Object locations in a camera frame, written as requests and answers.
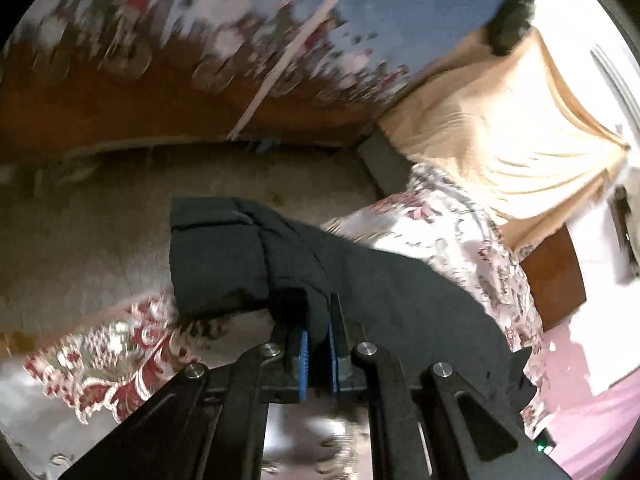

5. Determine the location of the blue printed wall cloth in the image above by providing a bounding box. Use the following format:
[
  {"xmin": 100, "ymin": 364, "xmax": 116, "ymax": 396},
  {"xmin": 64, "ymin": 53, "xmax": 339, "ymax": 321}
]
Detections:
[{"xmin": 0, "ymin": 0, "xmax": 538, "ymax": 153}]

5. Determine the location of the white cord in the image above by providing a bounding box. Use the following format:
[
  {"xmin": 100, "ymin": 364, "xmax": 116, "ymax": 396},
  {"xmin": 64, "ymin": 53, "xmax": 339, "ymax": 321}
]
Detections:
[{"xmin": 227, "ymin": 0, "xmax": 383, "ymax": 142}]

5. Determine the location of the black bag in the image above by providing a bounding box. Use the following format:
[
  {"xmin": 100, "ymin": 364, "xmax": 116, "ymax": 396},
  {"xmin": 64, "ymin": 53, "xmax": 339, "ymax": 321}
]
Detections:
[{"xmin": 487, "ymin": 0, "xmax": 538, "ymax": 57}]

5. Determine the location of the grey brown blanket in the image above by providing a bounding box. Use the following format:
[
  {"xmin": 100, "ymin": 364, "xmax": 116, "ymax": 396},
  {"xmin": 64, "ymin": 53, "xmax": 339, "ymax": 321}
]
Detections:
[{"xmin": 0, "ymin": 142, "xmax": 383, "ymax": 356}]

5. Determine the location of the floral satin bedspread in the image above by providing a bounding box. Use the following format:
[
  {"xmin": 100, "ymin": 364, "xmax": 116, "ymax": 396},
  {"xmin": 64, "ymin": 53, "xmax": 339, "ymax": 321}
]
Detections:
[{"xmin": 0, "ymin": 162, "xmax": 551, "ymax": 480}]

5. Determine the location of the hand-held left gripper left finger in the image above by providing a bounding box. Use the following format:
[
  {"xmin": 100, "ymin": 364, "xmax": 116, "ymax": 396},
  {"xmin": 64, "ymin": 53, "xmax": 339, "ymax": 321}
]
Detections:
[{"xmin": 57, "ymin": 287, "xmax": 313, "ymax": 480}]

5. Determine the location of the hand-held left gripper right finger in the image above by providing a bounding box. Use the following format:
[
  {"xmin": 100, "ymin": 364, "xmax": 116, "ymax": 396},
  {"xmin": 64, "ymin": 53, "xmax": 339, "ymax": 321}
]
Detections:
[{"xmin": 327, "ymin": 292, "xmax": 561, "ymax": 480}]

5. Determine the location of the grey mattress edge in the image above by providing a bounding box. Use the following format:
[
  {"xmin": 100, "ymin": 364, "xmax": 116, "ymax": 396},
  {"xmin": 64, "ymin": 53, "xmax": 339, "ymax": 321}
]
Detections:
[{"xmin": 357, "ymin": 132, "xmax": 413, "ymax": 196}]

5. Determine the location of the beige textured blanket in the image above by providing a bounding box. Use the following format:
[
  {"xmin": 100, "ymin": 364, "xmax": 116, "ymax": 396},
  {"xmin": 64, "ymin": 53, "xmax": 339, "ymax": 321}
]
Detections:
[{"xmin": 377, "ymin": 27, "xmax": 632, "ymax": 251}]

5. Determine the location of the black padded garment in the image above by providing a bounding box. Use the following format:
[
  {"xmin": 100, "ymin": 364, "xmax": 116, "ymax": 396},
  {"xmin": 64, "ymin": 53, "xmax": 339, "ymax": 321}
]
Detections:
[{"xmin": 169, "ymin": 196, "xmax": 538, "ymax": 411}]

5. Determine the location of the wooden headboard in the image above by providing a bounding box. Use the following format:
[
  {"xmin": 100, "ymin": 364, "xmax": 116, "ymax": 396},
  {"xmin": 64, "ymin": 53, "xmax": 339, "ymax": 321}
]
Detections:
[{"xmin": 520, "ymin": 225, "xmax": 587, "ymax": 332}]

